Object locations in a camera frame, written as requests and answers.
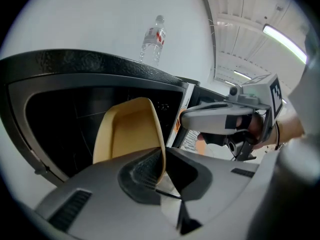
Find clear plastic water bottle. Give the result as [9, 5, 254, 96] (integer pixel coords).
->
[138, 14, 167, 67]

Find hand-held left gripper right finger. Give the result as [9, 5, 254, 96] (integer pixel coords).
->
[166, 147, 260, 240]

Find person's right forearm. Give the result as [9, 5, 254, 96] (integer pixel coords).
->
[274, 113, 307, 150]

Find person's right hand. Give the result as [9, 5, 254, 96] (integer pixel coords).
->
[236, 112, 264, 141]

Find ceiling tube light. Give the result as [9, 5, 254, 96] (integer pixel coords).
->
[233, 70, 252, 81]
[262, 23, 308, 64]

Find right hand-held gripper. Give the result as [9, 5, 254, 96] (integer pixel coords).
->
[180, 73, 284, 161]

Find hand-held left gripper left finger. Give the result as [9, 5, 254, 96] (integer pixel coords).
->
[34, 147, 186, 240]

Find beige plastic tray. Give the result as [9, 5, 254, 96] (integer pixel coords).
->
[92, 96, 167, 188]

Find black cabinet with glass door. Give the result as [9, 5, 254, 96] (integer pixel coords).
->
[0, 48, 227, 189]

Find black white striped blanket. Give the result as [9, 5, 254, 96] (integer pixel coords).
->
[183, 130, 201, 152]

